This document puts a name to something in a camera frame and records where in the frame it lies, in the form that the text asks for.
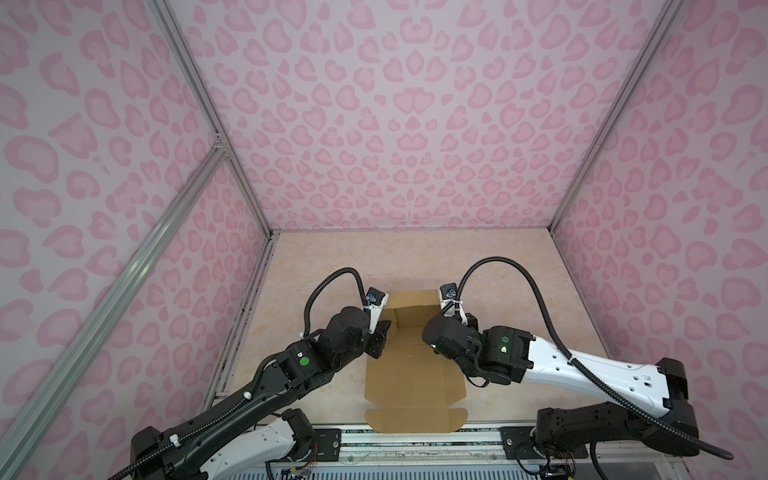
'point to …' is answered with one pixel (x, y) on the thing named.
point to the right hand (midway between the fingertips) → (438, 321)
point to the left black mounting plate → (328, 441)
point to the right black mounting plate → (518, 443)
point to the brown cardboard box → (411, 388)
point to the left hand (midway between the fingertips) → (387, 316)
